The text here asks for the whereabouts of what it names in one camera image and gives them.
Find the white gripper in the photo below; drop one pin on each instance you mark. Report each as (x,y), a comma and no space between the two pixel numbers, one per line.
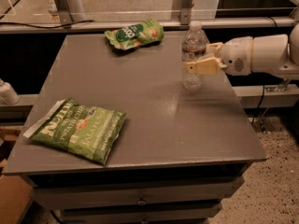
(235,56)

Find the clear plastic water bottle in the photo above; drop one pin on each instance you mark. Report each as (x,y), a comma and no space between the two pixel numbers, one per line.
(193,47)

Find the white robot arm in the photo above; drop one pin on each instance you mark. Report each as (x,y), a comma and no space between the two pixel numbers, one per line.
(277,55)

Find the small green snack bag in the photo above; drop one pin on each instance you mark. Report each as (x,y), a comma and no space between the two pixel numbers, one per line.
(136,35)

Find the green jalapeno chip bag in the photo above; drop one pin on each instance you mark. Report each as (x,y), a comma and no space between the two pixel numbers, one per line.
(85,131)

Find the grey drawer cabinet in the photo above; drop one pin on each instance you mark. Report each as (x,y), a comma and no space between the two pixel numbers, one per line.
(169,133)

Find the upper drawer with knob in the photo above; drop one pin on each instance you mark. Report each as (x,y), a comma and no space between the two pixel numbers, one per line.
(173,191)

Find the drawer with knob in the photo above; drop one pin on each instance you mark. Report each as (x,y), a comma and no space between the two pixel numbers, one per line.
(173,191)
(147,214)

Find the lower drawer with knob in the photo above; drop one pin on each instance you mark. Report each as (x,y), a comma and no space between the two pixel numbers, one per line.
(147,214)

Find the white pipe at left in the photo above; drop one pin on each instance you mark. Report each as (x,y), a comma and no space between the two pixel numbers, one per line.
(8,94)

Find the cardboard box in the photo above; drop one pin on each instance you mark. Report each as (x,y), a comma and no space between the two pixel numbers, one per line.
(14,192)

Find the metal rail frame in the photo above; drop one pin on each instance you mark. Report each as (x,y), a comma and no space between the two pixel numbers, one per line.
(46,16)

